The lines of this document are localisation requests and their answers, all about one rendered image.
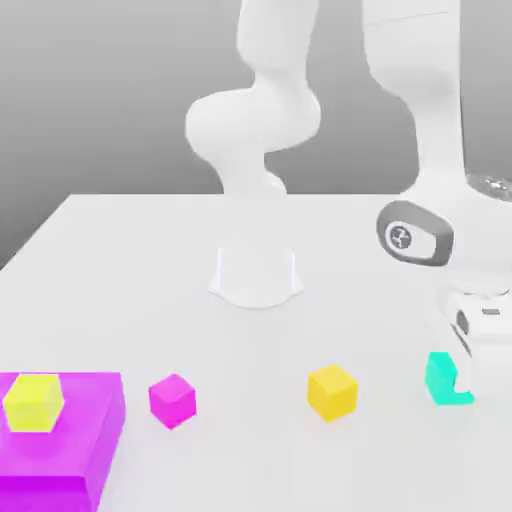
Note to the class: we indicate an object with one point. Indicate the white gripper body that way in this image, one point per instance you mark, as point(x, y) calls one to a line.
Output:
point(486, 354)

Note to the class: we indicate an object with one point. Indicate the small lime yellow cube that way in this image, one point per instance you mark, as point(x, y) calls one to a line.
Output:
point(34, 404)

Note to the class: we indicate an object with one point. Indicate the large magenta box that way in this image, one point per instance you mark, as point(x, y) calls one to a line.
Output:
point(76, 452)

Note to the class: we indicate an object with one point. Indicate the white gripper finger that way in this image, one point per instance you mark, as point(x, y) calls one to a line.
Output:
point(463, 372)

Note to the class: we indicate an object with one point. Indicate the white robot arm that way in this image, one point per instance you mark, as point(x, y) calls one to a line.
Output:
point(248, 132)

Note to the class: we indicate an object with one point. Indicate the small magenta cube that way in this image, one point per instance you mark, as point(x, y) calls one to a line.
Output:
point(172, 402)

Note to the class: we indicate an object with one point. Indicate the small teal cube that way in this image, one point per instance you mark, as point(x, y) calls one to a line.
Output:
point(438, 378)

